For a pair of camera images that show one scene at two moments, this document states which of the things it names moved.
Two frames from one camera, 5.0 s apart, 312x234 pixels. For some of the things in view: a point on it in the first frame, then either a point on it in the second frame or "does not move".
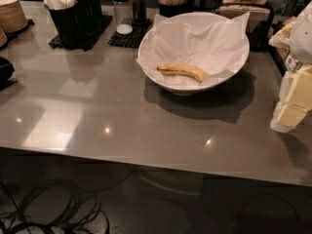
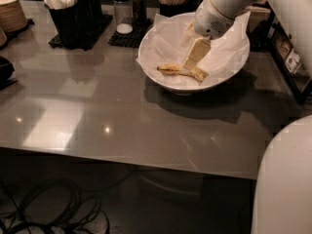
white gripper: (302, 38) -> (210, 19)
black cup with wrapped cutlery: (64, 5) does not move
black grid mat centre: (133, 39) does not move
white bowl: (189, 53) does not move
